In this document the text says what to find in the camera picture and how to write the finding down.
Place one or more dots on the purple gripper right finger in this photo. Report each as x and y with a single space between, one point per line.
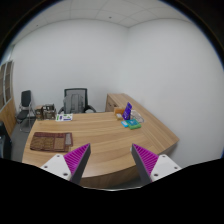
152 167

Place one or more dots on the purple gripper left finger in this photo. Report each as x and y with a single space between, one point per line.
71 165

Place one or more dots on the brown patterned towel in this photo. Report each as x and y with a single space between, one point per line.
51 142

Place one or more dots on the wooden office desk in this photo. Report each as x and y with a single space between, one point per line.
110 162

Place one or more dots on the white green flat box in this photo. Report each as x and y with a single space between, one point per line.
64 117

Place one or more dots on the blue small box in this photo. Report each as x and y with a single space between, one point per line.
124 123

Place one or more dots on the clear plastic package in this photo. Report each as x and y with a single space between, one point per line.
137 116

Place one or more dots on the purple standing box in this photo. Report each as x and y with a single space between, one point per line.
127 111

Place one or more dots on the brown cardboard box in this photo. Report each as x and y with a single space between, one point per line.
45 112

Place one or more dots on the orange box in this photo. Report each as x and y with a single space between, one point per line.
118 110

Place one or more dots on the black mesh office chair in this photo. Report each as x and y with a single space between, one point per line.
75 101

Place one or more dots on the black visitor chair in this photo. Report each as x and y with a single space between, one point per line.
26 111

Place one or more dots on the wooden bookshelf cabinet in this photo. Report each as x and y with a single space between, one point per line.
7 105

